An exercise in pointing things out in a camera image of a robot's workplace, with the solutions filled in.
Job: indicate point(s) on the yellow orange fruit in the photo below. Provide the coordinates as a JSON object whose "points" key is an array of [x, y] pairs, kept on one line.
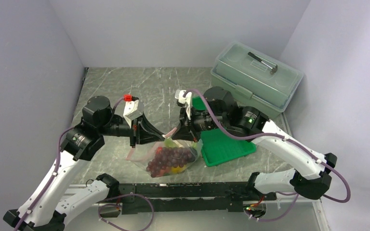
{"points": [[177, 170]]}

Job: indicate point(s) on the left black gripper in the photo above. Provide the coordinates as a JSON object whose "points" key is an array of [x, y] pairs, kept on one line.
{"points": [[141, 131]]}

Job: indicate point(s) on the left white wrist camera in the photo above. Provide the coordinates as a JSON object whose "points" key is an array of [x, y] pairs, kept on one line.
{"points": [[133, 109]]}

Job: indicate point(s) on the pale green lidded storage box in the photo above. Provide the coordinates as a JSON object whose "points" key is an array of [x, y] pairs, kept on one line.
{"points": [[255, 79]]}

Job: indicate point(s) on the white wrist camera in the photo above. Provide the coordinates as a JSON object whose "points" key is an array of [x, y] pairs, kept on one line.
{"points": [[184, 98], [133, 109]]}

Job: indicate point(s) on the green plastic tray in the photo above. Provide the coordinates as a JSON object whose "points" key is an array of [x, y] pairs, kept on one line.
{"points": [[217, 148]]}

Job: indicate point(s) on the purple grape bunch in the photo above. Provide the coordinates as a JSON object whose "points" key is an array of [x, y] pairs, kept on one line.
{"points": [[159, 165]]}

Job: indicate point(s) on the clear zip top bag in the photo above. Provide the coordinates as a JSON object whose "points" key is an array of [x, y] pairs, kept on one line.
{"points": [[141, 154]]}

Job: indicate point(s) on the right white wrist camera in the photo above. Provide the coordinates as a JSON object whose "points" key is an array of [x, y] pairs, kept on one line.
{"points": [[184, 98]]}

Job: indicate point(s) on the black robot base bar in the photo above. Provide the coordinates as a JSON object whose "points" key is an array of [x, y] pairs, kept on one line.
{"points": [[177, 197]]}

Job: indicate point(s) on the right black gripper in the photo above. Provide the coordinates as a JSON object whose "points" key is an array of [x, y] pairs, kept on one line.
{"points": [[188, 130]]}

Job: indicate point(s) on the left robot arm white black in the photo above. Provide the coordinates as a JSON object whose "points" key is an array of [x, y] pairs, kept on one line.
{"points": [[46, 209]]}

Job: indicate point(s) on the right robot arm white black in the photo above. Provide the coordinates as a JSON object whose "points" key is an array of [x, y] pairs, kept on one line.
{"points": [[310, 173]]}

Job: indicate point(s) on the aluminium frame rail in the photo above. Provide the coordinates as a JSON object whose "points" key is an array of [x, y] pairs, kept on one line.
{"points": [[309, 176]]}

